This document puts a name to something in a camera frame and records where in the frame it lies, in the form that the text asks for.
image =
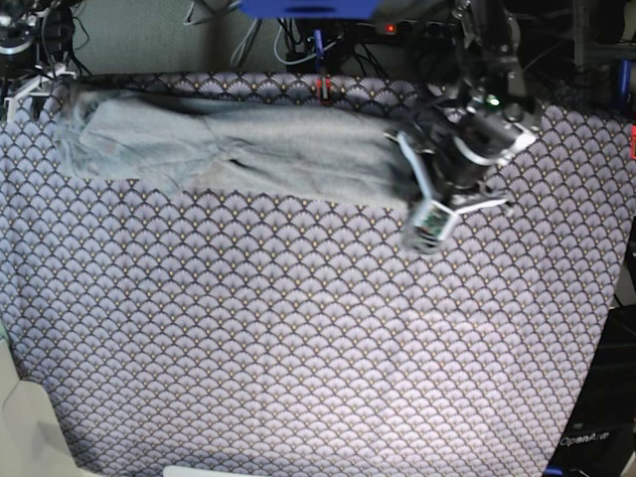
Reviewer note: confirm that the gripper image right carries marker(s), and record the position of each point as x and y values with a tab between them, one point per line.
464	151

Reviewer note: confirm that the light grey T-shirt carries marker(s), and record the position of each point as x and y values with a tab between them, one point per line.
177	144

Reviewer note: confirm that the black power strip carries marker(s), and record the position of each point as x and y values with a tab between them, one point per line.
432	29

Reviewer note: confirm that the red black table clamp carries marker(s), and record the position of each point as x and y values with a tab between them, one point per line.
323	88

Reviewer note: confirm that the red clamp at right edge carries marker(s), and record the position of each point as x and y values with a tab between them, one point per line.
633	142

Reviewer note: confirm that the black OpenArm box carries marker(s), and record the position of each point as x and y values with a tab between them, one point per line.
599	437

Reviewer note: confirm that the fan-patterned purple tablecloth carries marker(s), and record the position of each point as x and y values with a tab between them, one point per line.
278	336

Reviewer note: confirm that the white board at corner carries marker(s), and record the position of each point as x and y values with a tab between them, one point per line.
32	443

